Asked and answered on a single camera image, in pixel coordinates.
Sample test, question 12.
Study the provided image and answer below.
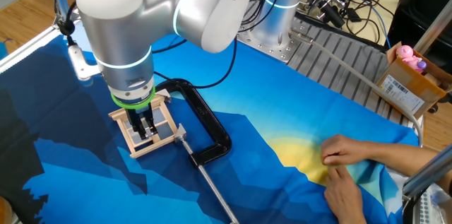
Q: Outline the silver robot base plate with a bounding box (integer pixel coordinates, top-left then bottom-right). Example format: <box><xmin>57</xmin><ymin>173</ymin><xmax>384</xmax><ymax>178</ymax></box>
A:
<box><xmin>236</xmin><ymin>22</ymin><xmax>301</xmax><ymax>64</ymax></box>

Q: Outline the aluminium table edge rail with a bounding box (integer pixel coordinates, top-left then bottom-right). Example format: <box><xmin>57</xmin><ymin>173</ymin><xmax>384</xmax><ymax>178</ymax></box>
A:
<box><xmin>0</xmin><ymin>22</ymin><xmax>64</xmax><ymax>75</ymax></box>

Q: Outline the brown cardboard box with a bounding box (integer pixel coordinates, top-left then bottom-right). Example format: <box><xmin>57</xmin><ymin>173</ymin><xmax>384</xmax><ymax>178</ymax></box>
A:
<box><xmin>374</xmin><ymin>42</ymin><xmax>452</xmax><ymax>121</ymax></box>

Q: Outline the green flange ring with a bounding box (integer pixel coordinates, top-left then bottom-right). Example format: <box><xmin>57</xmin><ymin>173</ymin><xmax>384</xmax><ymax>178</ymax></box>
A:
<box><xmin>110</xmin><ymin>87</ymin><xmax>157</xmax><ymax>110</ymax></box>

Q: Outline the person's right hand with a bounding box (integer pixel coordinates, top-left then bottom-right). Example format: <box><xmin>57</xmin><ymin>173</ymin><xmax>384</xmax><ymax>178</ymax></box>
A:
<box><xmin>320</xmin><ymin>134</ymin><xmax>372</xmax><ymax>166</ymax></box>

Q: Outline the blue cable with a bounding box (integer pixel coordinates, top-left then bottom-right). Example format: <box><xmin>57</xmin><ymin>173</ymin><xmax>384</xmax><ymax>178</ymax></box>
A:
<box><xmin>369</xmin><ymin>4</ymin><xmax>393</xmax><ymax>50</ymax></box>

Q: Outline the person's right forearm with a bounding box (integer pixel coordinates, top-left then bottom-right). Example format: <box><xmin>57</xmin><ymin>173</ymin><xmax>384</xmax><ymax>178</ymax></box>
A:
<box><xmin>369</xmin><ymin>141</ymin><xmax>452</xmax><ymax>192</ymax></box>

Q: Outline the blue mountain print cloth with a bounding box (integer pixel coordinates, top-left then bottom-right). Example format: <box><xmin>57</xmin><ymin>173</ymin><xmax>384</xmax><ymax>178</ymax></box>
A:
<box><xmin>0</xmin><ymin>0</ymin><xmax>421</xmax><ymax>224</ymax></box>

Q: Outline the black camera cable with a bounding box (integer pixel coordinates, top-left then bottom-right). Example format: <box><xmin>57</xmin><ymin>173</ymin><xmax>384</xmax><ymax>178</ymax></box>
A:
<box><xmin>57</xmin><ymin>1</ymin><xmax>238</xmax><ymax>90</ymax></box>

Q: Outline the wooden miniature window frame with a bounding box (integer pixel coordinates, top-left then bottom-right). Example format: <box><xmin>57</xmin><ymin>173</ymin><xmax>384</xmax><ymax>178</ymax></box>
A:
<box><xmin>107</xmin><ymin>93</ymin><xmax>179</xmax><ymax>160</ymax></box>

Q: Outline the person's left hand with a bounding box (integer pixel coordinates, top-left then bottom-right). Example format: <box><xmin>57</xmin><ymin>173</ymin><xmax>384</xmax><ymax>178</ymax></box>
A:
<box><xmin>323</xmin><ymin>165</ymin><xmax>368</xmax><ymax>224</ymax></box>

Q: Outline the wooden sliding window sash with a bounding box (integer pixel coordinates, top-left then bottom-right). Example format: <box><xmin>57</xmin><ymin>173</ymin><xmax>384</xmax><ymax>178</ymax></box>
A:
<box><xmin>125</xmin><ymin>120</ymin><xmax>177</xmax><ymax>151</ymax></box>

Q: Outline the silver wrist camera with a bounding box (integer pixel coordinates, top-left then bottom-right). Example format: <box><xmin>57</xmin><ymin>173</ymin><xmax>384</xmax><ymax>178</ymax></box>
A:
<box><xmin>67</xmin><ymin>44</ymin><xmax>102</xmax><ymax>82</ymax></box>

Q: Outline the white perforated tray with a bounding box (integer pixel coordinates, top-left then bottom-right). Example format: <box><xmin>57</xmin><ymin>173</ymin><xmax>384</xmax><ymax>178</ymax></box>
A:
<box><xmin>402</xmin><ymin>181</ymin><xmax>452</xmax><ymax>224</ymax></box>

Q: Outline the pink toy figure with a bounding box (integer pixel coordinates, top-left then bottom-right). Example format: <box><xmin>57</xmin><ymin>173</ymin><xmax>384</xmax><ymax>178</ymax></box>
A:
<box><xmin>395</xmin><ymin>44</ymin><xmax>423</xmax><ymax>73</ymax></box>

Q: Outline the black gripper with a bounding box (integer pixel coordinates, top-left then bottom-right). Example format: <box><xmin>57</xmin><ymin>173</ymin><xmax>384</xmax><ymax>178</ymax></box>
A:
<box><xmin>124</xmin><ymin>103</ymin><xmax>159</xmax><ymax>141</ymax></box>

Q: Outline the large black case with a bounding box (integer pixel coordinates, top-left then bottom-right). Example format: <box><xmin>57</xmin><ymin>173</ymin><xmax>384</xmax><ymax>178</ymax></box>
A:
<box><xmin>387</xmin><ymin>0</ymin><xmax>452</xmax><ymax>66</ymax></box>

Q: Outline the black metal C-clamp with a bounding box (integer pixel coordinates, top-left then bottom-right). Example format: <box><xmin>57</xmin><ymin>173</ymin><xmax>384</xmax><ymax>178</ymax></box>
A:
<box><xmin>150</xmin><ymin>78</ymin><xmax>241</xmax><ymax>224</ymax></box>

